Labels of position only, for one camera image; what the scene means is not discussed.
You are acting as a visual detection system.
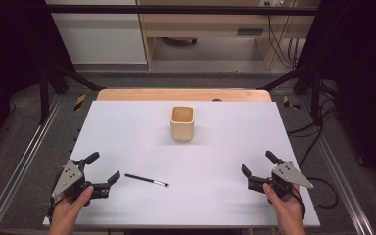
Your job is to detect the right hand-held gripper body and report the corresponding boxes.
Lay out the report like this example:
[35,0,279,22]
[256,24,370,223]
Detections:
[247,159,315,199]

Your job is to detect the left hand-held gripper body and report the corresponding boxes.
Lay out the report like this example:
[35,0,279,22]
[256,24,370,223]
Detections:
[50,159,112,207]

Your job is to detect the black pen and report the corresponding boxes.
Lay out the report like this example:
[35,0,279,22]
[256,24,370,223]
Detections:
[124,173,170,188]

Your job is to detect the beige square pen holder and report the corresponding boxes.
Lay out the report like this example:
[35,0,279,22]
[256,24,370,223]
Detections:
[169,105,196,143]

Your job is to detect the person's right hand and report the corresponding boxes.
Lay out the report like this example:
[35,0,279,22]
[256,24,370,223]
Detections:
[262,182,305,226]

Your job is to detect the person's left hand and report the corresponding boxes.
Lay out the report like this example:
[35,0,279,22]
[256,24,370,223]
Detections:
[48,185,95,228]

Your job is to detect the yellow black tape strip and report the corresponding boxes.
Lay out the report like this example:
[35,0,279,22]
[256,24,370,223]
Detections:
[73,94,87,112]
[282,95,302,111]

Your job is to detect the white table board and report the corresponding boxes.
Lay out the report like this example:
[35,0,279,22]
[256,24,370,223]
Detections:
[42,100,321,229]

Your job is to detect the black stand leg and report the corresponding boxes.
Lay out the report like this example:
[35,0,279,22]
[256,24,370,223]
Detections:
[258,63,323,127]
[38,63,105,125]

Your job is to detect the white cabinet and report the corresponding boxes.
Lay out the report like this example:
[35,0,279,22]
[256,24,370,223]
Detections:
[44,0,148,65]

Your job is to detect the black curtain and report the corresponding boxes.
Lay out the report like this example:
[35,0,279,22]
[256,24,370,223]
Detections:
[302,0,376,200]
[0,0,76,161]

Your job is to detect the grey desk label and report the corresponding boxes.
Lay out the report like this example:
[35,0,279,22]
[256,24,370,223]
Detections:
[236,27,265,36]

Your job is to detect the light wooden desk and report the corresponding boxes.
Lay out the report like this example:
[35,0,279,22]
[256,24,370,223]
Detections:
[136,0,321,71]

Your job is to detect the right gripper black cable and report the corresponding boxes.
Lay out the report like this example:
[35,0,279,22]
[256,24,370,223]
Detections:
[290,187,306,220]

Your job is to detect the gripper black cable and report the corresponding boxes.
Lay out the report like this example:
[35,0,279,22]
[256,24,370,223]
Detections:
[290,187,306,220]
[46,169,64,223]

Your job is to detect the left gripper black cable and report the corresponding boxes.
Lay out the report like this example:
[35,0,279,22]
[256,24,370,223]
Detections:
[46,169,64,223]

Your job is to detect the aluminium floor rail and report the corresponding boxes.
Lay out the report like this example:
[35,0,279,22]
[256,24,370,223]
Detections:
[297,95,376,235]
[0,94,64,235]

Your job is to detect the black looped floor cable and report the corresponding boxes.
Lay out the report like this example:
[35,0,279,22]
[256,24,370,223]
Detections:
[306,176,340,211]

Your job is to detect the black hanging desk cables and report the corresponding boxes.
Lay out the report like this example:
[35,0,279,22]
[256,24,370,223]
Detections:
[266,14,301,70]

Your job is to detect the black horizontal frame bar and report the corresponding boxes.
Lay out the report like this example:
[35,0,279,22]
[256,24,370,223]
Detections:
[44,4,321,17]

